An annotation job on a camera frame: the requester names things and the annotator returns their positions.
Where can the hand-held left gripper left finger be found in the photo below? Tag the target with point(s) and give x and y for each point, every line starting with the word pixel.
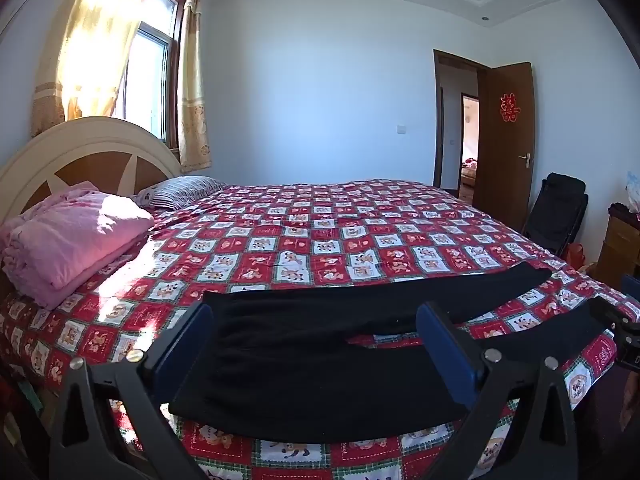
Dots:
pixel 182 355

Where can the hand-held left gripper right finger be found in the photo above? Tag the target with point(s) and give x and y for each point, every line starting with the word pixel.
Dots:
pixel 445 350

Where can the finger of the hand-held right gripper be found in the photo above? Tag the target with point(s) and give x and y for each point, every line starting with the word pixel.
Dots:
pixel 607 312

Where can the black pants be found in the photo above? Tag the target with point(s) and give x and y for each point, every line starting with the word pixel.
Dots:
pixel 300 340

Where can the red bag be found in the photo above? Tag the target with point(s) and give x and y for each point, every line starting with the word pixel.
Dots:
pixel 575 255

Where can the brown cardboard box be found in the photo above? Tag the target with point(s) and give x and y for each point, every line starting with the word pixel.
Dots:
pixel 620 245

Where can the black folding chair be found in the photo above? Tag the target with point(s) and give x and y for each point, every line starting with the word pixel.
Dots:
pixel 555 210

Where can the red patchwork printed bedspread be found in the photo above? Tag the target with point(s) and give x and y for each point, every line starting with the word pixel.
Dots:
pixel 350 240

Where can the folded pink blanket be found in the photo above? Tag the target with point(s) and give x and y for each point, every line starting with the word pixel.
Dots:
pixel 65 245

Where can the striped pillow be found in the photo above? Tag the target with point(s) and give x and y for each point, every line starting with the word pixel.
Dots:
pixel 180 190

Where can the brown wooden door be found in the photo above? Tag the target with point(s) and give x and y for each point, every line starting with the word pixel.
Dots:
pixel 505 160

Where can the red paper door decoration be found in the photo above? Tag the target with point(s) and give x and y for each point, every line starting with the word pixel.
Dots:
pixel 508 106

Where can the cream and brown headboard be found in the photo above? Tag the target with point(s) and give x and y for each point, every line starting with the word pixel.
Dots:
pixel 75 145

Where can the narrow yellow patterned curtain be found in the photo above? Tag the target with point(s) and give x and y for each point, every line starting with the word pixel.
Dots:
pixel 192 110

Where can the window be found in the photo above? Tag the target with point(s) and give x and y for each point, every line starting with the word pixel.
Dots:
pixel 150 70

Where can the wide yellow patterned curtain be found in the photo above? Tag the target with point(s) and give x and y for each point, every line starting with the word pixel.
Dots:
pixel 95 50

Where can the brown door frame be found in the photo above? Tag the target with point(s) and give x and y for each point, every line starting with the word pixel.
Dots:
pixel 436 110

